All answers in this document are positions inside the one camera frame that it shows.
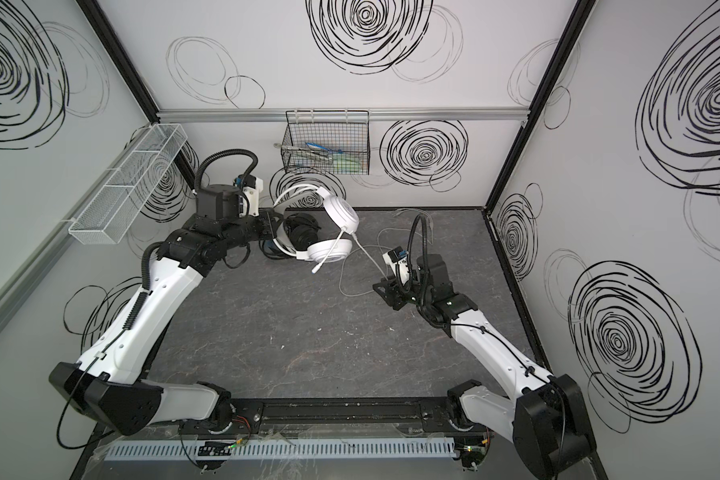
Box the black blue gaming headset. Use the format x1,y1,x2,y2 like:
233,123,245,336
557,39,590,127
258,213,320,261

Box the white headphone cable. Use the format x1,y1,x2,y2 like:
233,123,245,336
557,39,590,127
335,206,436,299

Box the white headphones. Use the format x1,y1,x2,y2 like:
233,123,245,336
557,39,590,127
272,182,360,274

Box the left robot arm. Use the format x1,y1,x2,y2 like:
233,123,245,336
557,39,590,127
49,148,275,436

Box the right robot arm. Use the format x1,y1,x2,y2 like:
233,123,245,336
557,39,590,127
373,213,597,479

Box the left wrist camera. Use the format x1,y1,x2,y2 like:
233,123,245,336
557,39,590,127
235,175,263,217

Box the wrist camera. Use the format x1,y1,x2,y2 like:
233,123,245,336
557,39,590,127
235,175,263,217
382,246,410,285

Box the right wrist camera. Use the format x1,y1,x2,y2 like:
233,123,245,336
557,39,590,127
382,246,410,285

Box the items in wire basket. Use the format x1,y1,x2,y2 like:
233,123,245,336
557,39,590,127
279,142,367,175

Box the black wire basket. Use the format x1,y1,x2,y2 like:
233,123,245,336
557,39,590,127
275,120,371,175

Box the aluminium wall rail back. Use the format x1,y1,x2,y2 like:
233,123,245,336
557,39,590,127
157,106,530,123

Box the aluminium wall rail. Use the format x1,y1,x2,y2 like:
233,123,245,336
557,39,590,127
157,106,530,123
0,123,155,334

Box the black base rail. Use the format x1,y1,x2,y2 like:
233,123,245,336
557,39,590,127
179,387,514,438

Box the white mesh wall tray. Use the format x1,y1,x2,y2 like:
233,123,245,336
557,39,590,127
68,124,187,245

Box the white slotted cable duct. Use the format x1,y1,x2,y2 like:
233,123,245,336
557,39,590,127
104,437,458,463

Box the black corner frame post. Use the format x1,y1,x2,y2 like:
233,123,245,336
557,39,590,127
76,0,196,203

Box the aluminium wall rail left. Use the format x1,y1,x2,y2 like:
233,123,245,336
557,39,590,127
0,123,155,334

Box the right black corner post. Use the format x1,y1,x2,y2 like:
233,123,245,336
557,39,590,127
484,0,596,214

